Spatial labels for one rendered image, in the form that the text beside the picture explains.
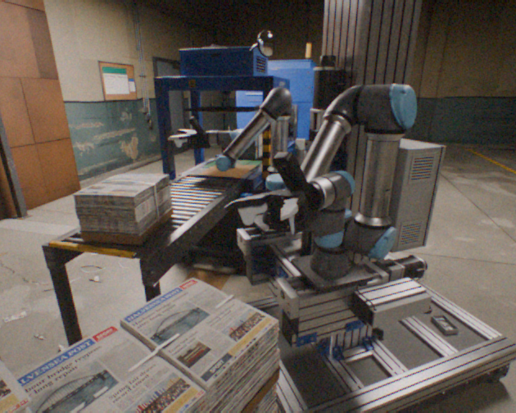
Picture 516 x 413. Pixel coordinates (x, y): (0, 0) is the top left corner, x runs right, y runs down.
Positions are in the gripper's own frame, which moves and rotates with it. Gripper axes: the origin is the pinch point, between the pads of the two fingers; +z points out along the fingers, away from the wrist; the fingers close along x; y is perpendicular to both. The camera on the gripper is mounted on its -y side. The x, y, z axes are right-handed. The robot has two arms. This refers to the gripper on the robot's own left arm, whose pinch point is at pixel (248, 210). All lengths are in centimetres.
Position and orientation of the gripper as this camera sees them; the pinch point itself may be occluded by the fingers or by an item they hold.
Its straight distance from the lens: 59.3
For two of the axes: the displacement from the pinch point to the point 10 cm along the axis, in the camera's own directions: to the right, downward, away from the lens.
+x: -7.2, -1.0, 6.9
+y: 1.0, 9.6, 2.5
